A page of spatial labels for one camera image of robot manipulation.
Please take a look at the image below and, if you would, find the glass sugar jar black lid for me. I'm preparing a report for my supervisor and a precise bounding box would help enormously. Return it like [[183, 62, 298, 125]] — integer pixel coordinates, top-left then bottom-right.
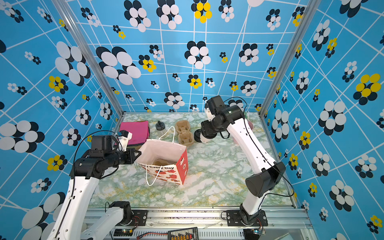
[[155, 121, 167, 138]]

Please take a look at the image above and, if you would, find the white paper coffee cup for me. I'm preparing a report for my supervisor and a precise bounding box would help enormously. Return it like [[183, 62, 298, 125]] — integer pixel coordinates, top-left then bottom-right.
[[200, 133, 216, 144]]

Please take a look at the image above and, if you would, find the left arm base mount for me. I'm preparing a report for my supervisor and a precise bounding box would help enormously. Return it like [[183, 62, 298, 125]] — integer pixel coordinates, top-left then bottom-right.
[[117, 209, 149, 227]]

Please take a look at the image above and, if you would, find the pink straw holder cup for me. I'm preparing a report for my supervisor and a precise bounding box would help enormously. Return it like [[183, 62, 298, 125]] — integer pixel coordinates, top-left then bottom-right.
[[245, 119, 254, 132]]

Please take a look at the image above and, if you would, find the black battery charger device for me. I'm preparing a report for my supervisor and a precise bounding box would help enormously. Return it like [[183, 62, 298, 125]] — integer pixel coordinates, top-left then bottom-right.
[[168, 227, 199, 240]]

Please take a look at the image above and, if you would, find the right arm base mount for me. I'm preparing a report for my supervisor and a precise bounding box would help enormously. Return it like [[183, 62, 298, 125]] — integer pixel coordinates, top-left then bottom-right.
[[221, 210, 269, 229]]

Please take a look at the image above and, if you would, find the single pulp cup carrier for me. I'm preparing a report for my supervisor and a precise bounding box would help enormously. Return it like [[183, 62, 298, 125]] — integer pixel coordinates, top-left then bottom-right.
[[153, 160, 170, 166]]

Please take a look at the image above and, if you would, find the pink paper napkin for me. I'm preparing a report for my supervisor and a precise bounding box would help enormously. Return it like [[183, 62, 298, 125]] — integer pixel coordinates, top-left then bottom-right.
[[119, 121, 150, 146]]

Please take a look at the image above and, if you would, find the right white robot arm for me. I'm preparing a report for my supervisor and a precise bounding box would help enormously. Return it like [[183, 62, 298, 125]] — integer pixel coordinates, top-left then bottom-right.
[[194, 96, 286, 226]]

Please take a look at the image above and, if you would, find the white red paper gift bag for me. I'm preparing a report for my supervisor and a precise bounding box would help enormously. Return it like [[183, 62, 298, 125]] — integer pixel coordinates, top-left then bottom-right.
[[136, 126, 189, 186]]

